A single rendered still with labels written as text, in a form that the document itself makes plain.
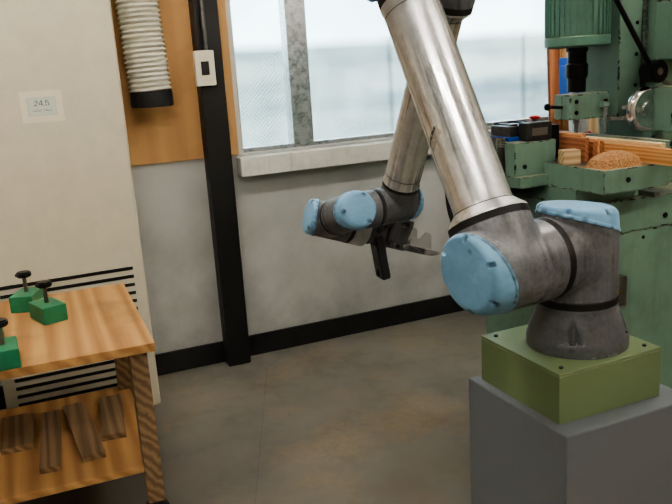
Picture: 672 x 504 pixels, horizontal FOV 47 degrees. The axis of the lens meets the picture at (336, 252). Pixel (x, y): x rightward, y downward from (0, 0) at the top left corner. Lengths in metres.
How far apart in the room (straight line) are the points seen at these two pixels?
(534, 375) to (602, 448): 0.17
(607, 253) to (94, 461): 1.47
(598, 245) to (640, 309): 0.86
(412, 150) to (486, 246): 0.53
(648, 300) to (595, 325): 0.83
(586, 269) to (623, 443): 0.32
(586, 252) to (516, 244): 0.15
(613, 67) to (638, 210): 0.41
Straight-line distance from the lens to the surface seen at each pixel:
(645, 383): 1.55
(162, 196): 3.08
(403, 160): 1.77
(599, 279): 1.45
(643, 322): 2.30
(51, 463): 2.27
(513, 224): 1.33
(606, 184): 1.99
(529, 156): 2.13
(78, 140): 2.72
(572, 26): 2.21
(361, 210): 1.77
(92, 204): 2.74
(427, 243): 2.01
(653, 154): 2.09
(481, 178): 1.36
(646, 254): 2.24
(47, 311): 2.30
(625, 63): 2.32
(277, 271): 3.27
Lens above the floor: 1.20
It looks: 14 degrees down
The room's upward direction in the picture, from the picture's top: 4 degrees counter-clockwise
